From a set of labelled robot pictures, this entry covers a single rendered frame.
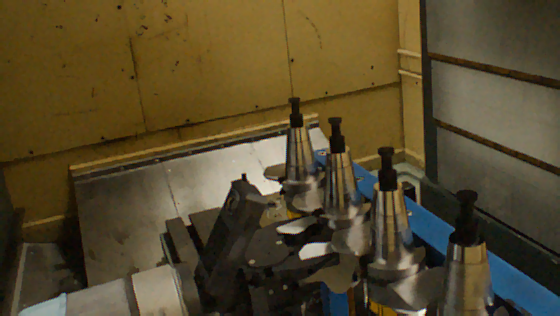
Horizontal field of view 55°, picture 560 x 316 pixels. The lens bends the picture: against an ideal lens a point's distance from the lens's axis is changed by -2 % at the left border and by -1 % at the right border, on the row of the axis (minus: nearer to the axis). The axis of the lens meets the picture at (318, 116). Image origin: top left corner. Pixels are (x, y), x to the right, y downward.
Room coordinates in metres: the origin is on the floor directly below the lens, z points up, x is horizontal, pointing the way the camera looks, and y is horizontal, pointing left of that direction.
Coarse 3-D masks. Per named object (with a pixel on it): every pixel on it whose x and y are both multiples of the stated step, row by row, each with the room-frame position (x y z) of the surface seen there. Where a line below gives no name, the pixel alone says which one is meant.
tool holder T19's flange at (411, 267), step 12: (360, 252) 0.45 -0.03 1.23; (420, 252) 0.44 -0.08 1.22; (360, 264) 0.44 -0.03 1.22; (372, 264) 0.42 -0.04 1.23; (384, 264) 0.42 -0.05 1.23; (396, 264) 0.42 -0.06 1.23; (408, 264) 0.42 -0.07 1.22; (420, 264) 0.42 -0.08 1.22; (360, 276) 0.44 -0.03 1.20; (372, 276) 0.43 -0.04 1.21; (384, 276) 0.41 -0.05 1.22; (396, 276) 0.41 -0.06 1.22; (408, 276) 0.41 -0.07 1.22; (372, 288) 0.42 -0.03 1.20; (384, 288) 0.41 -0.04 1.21
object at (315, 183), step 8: (320, 168) 0.66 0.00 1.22; (280, 176) 0.65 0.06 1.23; (320, 176) 0.63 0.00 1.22; (280, 184) 0.64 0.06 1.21; (288, 184) 0.62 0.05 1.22; (296, 184) 0.62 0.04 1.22; (304, 184) 0.62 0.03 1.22; (312, 184) 0.62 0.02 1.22; (320, 184) 0.62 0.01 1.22; (280, 192) 0.64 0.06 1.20; (288, 192) 0.63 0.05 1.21; (296, 192) 0.62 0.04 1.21; (288, 200) 0.62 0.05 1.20
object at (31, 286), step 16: (80, 240) 1.63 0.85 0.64; (32, 256) 1.49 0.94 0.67; (48, 256) 1.51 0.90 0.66; (32, 272) 1.40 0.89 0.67; (48, 272) 1.41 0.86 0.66; (64, 272) 1.42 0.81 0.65; (16, 288) 1.30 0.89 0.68; (32, 288) 1.31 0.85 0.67; (48, 288) 1.33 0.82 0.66; (16, 304) 1.23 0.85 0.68; (32, 304) 1.24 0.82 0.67
